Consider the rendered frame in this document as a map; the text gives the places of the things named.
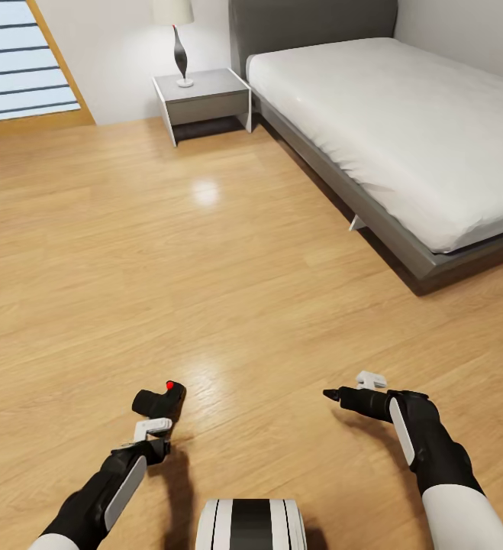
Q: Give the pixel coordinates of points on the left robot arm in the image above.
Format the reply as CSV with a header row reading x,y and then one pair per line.
x,y
86,518

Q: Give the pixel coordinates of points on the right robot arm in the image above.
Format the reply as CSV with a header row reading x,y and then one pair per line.
x,y
459,514

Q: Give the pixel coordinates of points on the digital camera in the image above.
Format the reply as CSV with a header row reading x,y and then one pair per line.
x,y
157,406

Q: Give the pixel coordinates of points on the table lamp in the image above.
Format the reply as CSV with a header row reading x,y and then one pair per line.
x,y
175,12

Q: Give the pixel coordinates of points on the bed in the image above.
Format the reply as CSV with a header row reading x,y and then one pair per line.
x,y
411,141

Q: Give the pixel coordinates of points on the robot trunk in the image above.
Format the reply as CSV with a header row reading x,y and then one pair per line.
x,y
251,524

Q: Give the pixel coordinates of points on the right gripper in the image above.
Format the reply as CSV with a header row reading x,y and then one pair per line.
x,y
353,399

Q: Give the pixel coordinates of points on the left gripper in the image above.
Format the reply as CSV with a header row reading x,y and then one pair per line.
x,y
156,449

